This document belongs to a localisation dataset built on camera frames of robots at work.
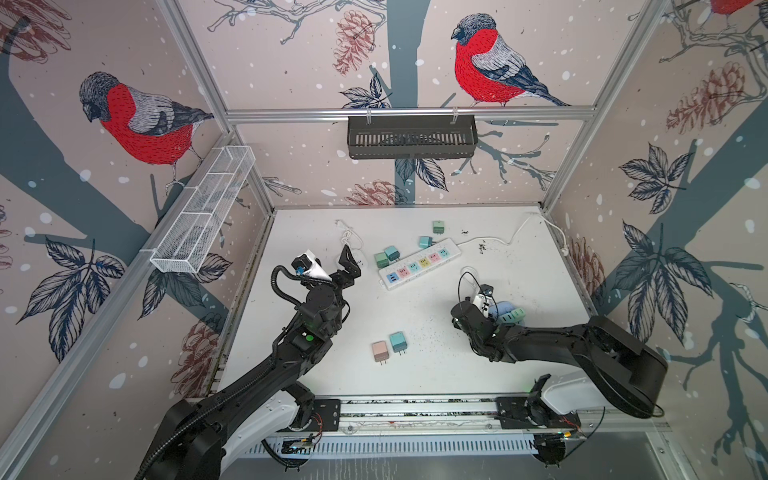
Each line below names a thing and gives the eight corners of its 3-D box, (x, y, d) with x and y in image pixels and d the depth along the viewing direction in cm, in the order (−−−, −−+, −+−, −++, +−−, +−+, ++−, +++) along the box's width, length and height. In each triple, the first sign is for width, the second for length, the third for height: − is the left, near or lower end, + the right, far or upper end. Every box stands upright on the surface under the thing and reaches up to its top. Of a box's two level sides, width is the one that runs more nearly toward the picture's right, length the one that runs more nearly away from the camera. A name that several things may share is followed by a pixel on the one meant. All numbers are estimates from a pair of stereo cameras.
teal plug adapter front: (395, 357, 85) (395, 354, 83) (389, 337, 89) (389, 334, 87) (408, 353, 86) (409, 350, 84) (402, 333, 90) (402, 330, 88)
